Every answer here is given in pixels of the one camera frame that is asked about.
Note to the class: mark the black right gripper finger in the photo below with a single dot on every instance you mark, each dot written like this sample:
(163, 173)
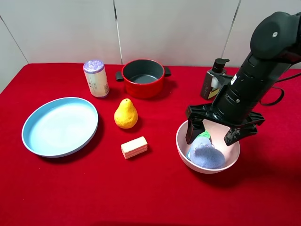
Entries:
(233, 135)

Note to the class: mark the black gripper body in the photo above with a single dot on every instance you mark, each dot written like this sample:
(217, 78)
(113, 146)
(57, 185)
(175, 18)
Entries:
(230, 118)

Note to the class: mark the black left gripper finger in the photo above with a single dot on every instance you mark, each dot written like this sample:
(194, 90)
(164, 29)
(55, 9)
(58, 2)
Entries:
(195, 128)

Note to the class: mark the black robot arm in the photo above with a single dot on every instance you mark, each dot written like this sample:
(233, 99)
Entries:
(274, 47)

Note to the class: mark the pink bowl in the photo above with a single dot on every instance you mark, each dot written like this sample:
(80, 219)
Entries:
(217, 132)

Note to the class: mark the black pump soap bottle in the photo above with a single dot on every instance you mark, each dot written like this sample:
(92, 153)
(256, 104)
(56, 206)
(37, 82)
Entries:
(215, 78)

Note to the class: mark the pink wafer block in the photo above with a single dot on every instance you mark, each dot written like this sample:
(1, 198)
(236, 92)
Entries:
(134, 147)

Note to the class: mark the yellow pear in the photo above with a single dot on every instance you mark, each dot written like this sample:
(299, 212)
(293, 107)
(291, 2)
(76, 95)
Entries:
(126, 115)

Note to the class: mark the red cooking pot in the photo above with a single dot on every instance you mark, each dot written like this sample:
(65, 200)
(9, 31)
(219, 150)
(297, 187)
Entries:
(143, 78)

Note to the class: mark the red tablecloth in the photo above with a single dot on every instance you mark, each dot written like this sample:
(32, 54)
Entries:
(97, 186)

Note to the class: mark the white purple bag roll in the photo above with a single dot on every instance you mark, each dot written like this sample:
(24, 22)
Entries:
(96, 77)

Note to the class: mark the blue plate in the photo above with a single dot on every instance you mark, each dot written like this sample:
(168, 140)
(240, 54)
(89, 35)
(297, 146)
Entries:
(60, 127)

